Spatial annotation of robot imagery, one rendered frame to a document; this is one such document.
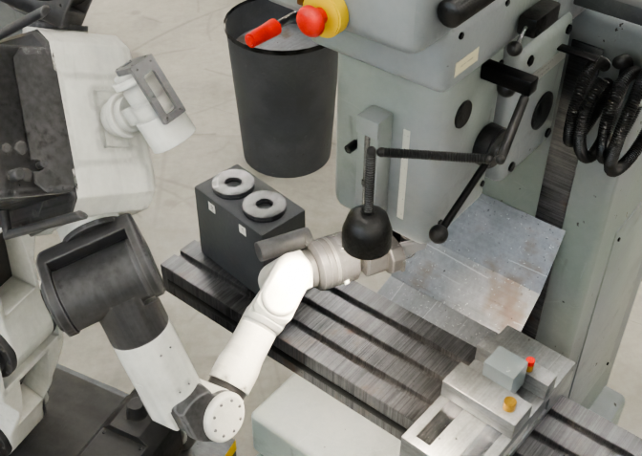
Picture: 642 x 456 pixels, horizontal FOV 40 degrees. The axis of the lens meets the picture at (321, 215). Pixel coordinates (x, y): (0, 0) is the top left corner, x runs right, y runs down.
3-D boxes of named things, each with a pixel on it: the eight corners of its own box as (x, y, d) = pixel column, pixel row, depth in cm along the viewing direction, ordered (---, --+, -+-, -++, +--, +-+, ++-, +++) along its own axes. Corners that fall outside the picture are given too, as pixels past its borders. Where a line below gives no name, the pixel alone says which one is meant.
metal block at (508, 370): (508, 401, 157) (513, 379, 154) (480, 383, 160) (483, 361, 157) (524, 383, 160) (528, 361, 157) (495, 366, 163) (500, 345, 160)
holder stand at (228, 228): (265, 302, 187) (261, 230, 174) (200, 251, 199) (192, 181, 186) (306, 274, 194) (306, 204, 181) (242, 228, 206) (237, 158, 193)
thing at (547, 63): (502, 189, 150) (524, 54, 134) (384, 137, 162) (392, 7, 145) (553, 139, 162) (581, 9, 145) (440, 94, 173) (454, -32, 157)
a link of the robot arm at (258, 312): (320, 264, 145) (283, 336, 141) (305, 271, 154) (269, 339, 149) (287, 244, 144) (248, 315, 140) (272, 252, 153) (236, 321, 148)
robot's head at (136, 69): (134, 133, 121) (158, 131, 115) (98, 78, 118) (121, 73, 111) (168, 108, 124) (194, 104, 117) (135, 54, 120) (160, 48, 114)
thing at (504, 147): (503, 167, 116) (504, 159, 115) (493, 165, 117) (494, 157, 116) (528, 100, 129) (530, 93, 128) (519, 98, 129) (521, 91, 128)
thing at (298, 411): (387, 546, 166) (390, 510, 159) (249, 447, 183) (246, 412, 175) (518, 382, 196) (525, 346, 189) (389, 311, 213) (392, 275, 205)
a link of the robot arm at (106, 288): (96, 367, 123) (52, 291, 117) (90, 335, 131) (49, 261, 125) (173, 331, 125) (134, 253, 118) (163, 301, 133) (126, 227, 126)
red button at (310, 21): (317, 44, 107) (317, 14, 105) (292, 34, 109) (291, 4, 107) (334, 33, 109) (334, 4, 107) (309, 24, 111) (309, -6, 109)
